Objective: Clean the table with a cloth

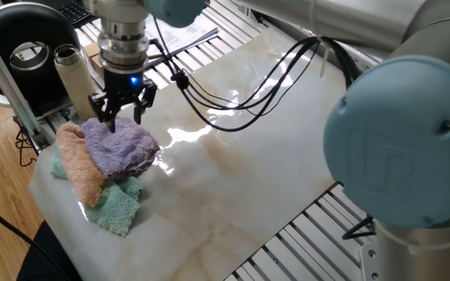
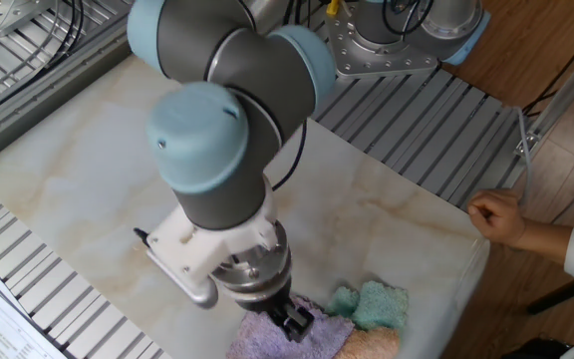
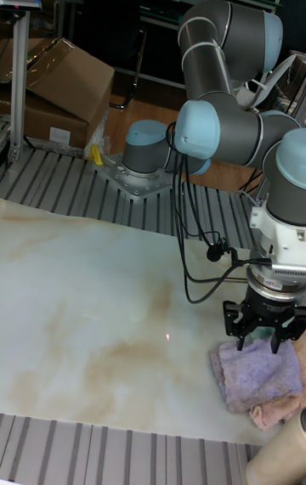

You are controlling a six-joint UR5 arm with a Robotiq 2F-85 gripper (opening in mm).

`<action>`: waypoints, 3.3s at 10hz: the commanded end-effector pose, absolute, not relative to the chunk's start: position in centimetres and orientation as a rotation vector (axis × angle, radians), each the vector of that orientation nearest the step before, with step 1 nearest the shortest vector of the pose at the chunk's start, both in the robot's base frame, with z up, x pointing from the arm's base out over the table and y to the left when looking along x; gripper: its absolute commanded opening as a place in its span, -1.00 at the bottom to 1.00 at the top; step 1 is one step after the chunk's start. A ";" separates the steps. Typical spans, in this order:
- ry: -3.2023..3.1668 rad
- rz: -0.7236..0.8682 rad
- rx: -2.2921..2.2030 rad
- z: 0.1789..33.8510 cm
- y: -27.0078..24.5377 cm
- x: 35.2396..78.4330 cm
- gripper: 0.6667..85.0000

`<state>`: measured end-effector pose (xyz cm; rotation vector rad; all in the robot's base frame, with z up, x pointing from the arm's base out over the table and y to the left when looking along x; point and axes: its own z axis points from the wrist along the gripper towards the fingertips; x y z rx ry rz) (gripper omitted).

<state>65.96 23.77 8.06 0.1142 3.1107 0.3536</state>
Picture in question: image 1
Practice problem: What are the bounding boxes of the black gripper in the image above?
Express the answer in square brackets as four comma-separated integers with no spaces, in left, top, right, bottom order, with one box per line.
[87,69,159,134]

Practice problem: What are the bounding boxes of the purple fluffy cloth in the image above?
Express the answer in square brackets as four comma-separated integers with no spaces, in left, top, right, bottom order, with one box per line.
[80,116,161,181]

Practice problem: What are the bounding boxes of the green fluffy cloth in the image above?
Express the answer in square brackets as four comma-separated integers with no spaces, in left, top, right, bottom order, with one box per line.
[49,120,145,237]

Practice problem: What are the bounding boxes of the pink fluffy cloth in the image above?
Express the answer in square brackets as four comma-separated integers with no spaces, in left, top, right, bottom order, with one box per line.
[55,123,107,208]

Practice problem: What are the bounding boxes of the large wooden block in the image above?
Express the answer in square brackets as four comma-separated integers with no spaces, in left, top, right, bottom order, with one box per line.
[91,54,107,78]

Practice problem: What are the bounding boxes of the beige cardboard tube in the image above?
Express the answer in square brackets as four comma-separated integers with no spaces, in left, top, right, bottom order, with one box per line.
[53,43,102,121]

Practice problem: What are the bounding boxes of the small wooden block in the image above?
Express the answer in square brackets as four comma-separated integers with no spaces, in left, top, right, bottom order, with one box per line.
[83,41,102,59]

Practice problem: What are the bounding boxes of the printed paper stack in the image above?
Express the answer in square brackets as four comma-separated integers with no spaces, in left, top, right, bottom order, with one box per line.
[142,13,220,66]

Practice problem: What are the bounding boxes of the black keyboard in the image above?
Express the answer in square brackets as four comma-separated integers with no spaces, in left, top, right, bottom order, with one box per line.
[59,0,99,28]

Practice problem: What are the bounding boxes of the marble pattern tile board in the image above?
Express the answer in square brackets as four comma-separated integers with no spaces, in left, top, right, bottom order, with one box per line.
[28,26,348,281]

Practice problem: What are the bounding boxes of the black trousers of person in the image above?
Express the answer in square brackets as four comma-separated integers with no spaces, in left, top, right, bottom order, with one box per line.
[16,220,84,281]

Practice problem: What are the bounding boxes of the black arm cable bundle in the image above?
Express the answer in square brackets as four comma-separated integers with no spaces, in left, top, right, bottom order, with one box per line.
[146,27,365,133]

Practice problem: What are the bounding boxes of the thin black tangled wire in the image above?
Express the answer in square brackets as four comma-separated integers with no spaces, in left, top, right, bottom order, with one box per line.
[12,116,39,168]

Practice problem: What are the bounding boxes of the aluminium frame post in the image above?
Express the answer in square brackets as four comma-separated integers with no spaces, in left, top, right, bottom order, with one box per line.
[0,15,51,151]

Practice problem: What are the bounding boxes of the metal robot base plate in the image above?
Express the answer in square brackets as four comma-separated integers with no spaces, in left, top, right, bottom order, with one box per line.
[359,241,380,281]

